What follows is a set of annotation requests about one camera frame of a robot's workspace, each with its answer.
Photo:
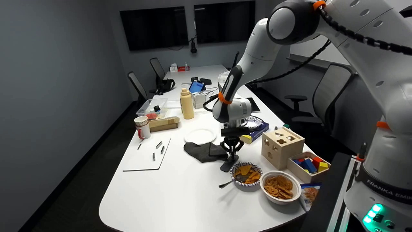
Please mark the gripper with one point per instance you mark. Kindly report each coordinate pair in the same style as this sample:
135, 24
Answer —
233, 139

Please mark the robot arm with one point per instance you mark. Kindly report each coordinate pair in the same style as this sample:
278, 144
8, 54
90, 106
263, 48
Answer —
370, 58

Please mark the blue and yellow box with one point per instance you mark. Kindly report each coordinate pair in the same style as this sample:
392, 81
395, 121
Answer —
257, 133

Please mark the heap of tortilla chips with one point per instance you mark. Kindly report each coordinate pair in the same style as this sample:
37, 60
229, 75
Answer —
247, 175

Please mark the dark grey cloth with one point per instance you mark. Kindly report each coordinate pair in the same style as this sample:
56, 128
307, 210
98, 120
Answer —
201, 152

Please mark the patterned paper plate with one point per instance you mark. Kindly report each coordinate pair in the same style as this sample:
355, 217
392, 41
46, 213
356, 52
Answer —
256, 123

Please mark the white plate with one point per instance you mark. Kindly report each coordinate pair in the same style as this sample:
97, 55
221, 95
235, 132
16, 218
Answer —
199, 136

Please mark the patterned bowl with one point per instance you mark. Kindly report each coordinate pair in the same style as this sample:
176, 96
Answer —
246, 185

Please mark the wooden shape sorter box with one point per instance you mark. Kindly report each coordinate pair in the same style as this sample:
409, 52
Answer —
281, 149

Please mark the white tissue box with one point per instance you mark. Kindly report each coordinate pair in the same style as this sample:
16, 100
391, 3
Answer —
199, 100

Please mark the heap of pretzels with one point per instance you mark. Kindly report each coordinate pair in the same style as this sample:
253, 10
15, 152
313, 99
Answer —
278, 187

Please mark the tan bottle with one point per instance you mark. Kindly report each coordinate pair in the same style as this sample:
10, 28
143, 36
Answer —
187, 104

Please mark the white bowl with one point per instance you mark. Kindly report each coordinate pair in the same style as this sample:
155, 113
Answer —
278, 199

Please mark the wooden tray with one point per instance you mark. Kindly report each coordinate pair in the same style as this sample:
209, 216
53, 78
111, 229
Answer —
299, 172

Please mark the tablet with blue screen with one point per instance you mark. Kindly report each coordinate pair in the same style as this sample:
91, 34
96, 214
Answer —
196, 87

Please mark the tan cardboard box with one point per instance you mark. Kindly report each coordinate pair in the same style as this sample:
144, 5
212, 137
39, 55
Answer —
164, 124

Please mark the black device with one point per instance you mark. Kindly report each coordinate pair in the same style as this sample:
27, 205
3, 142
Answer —
202, 80

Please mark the heap of coloured blocks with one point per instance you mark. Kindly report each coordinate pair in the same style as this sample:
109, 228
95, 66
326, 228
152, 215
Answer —
310, 164

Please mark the small black-capped bottle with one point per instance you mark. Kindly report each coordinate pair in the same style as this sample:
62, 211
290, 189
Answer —
156, 109

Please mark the red object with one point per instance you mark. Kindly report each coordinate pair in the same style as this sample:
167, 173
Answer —
151, 116

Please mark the white board sheet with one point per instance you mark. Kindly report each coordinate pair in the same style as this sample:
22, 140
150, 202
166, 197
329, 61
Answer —
145, 159

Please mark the snack packet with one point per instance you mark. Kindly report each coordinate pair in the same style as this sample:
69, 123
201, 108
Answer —
310, 193

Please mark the white and red mug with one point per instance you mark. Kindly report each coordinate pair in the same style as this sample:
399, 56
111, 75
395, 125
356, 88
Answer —
143, 129

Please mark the black bag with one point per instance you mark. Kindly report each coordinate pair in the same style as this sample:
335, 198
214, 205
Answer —
165, 85

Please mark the red box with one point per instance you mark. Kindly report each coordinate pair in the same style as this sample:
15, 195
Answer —
183, 68

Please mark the clear plastic bin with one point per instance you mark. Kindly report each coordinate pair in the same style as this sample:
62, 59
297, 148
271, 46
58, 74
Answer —
145, 108

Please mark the small white box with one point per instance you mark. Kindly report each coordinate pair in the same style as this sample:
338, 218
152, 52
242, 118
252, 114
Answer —
173, 68

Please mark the black and red marker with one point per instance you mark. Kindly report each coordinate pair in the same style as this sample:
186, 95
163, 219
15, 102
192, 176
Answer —
361, 151

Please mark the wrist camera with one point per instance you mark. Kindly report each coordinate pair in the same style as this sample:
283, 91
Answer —
235, 131

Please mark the camera on mount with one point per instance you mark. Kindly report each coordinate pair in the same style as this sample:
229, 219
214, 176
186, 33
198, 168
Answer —
193, 46

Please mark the wall monitor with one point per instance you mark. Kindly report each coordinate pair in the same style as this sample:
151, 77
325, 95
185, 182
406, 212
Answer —
225, 22
154, 28

